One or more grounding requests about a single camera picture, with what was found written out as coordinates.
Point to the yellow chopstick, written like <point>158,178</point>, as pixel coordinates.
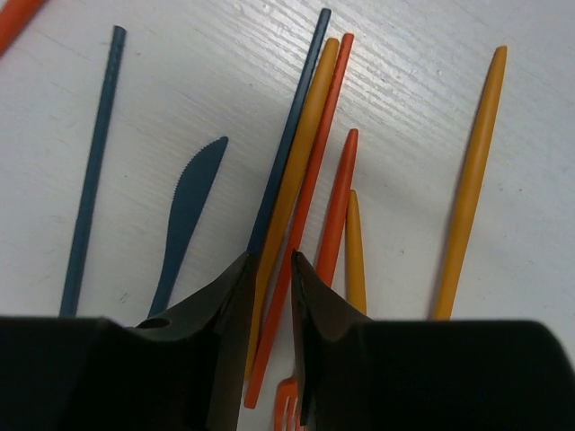
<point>291,182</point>

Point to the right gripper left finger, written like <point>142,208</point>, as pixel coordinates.
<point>179,370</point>

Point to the blue knife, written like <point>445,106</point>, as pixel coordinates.
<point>189,198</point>

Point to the yellow fork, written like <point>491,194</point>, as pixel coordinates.
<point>355,266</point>

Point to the orange chopstick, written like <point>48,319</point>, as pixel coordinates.
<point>296,226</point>

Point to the orange fork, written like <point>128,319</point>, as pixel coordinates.
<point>286,416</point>

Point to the yellow knife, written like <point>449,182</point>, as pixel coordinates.
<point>470,185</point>

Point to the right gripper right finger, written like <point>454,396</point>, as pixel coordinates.
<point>356,373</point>

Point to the orange knife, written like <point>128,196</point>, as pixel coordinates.
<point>15,16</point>

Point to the blue chopstick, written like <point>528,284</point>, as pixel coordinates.
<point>84,220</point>
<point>269,197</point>

